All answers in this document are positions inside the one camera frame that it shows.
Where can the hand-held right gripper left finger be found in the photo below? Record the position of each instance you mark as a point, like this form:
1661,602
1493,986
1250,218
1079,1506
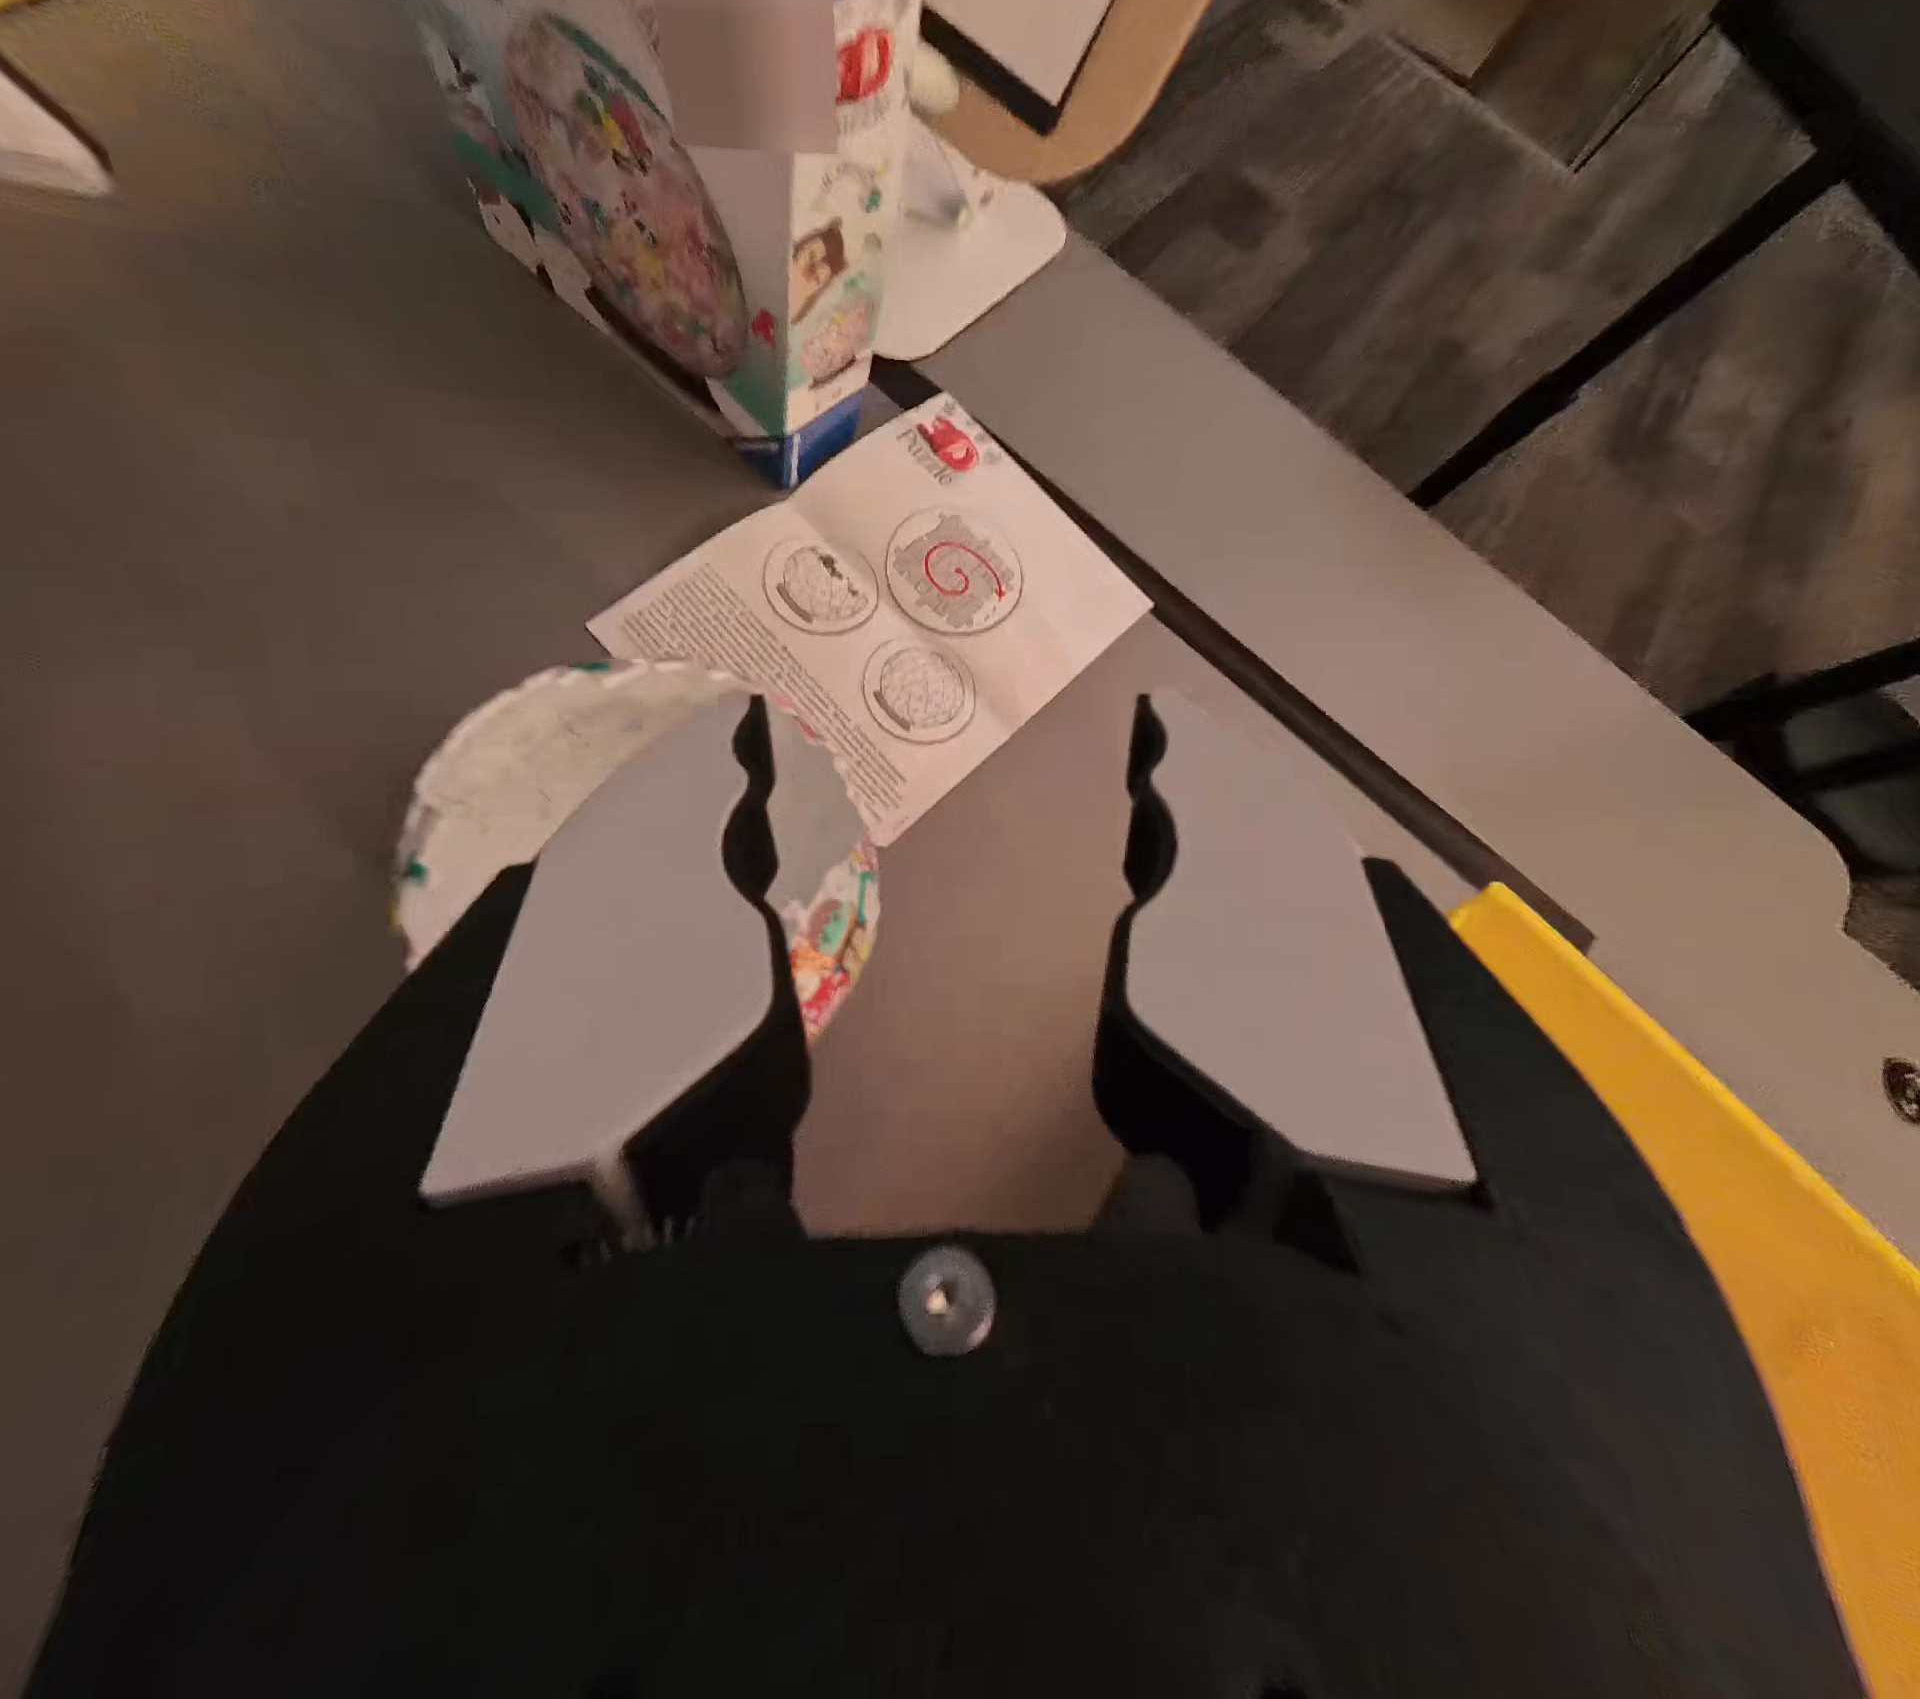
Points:
615,980

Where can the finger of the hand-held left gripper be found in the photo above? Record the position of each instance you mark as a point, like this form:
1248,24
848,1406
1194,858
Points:
38,138

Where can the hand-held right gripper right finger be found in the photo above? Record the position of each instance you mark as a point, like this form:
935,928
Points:
1291,994

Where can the colourful puzzle ball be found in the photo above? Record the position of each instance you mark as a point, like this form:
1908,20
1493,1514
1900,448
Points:
511,770

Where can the printed puzzle box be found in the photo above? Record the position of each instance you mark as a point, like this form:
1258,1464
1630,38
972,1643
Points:
554,78

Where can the white instruction sheet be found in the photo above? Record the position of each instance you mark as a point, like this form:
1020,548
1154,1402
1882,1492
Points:
1051,650

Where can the round black desk grommet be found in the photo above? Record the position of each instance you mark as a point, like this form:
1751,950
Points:
1903,1088

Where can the white monitor stand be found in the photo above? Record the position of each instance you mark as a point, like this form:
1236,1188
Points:
975,258

